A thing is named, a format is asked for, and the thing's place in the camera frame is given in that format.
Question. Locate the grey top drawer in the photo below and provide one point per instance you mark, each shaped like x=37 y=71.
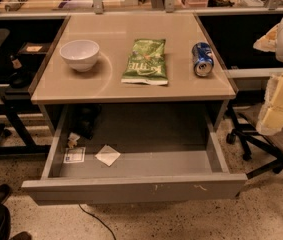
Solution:
x=168 y=152

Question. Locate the white square paper packet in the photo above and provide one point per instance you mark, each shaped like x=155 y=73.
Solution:
x=107 y=155

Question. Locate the green chip bag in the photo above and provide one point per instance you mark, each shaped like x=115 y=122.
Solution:
x=146 y=63

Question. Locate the white label card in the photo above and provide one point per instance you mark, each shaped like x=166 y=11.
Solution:
x=74 y=155

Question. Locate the small crumpled paper scrap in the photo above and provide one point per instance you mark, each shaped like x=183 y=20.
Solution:
x=73 y=140

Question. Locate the white ceramic bowl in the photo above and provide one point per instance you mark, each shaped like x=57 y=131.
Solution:
x=80 y=55

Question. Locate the blue soda can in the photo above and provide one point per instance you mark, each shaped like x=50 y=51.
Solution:
x=203 y=62

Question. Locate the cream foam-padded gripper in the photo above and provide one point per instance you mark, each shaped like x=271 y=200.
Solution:
x=270 y=117

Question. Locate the black object inside drawer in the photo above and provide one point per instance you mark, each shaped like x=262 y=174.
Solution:
x=85 y=117

